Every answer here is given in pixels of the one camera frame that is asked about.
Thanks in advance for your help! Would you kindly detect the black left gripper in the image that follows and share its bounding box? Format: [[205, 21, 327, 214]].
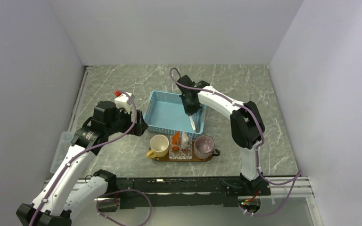
[[106, 105, 148, 137]]

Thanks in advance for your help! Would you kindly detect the yellow mug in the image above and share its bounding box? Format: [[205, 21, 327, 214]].
[[146, 135, 170, 159]]

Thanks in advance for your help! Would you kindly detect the orange toothpaste tube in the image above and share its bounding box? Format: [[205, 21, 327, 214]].
[[172, 131, 180, 153]]

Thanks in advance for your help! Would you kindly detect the white toothpaste tube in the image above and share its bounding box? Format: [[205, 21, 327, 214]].
[[181, 131, 189, 154]]

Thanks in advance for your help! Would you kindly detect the clear glass holder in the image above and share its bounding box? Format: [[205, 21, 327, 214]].
[[168, 136, 193, 161]]

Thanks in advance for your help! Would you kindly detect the purple mug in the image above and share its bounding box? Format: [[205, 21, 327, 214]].
[[193, 135, 221, 160]]

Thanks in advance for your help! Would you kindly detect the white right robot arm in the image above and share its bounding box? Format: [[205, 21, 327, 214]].
[[172, 75, 265, 195]]

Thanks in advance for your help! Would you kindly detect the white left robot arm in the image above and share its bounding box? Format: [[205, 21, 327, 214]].
[[16, 98, 148, 226]]

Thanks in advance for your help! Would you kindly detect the oval wooden tray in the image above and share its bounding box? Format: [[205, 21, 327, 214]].
[[146, 141, 219, 162]]

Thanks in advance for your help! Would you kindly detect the light blue plastic basket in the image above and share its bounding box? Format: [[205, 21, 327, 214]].
[[144, 90, 206, 139]]

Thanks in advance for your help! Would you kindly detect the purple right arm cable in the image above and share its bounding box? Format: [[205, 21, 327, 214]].
[[169, 68, 302, 218]]

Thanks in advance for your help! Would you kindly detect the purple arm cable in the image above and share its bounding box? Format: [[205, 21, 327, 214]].
[[169, 68, 302, 218], [28, 91, 153, 226]]

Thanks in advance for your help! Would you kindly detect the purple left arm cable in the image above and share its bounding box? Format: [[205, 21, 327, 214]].
[[28, 91, 153, 226]]

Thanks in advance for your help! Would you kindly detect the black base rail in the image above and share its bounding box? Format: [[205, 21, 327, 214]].
[[99, 176, 271, 210]]

